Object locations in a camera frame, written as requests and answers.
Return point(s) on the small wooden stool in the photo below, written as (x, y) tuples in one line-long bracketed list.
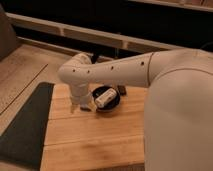
[(96, 58)]

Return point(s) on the black round plate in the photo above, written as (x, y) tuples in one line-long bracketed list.
[(112, 104)]

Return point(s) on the dark rectangular eraser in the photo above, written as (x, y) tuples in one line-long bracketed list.
[(122, 90)]

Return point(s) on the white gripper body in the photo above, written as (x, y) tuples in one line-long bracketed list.
[(80, 94)]

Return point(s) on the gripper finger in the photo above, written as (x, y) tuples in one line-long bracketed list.
[(72, 109), (84, 107)]

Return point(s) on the white plastic bottle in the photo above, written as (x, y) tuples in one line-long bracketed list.
[(105, 98)]

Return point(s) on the dark floor mat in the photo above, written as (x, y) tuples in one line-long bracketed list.
[(23, 140)]

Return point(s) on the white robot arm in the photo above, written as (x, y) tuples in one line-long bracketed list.
[(178, 111)]

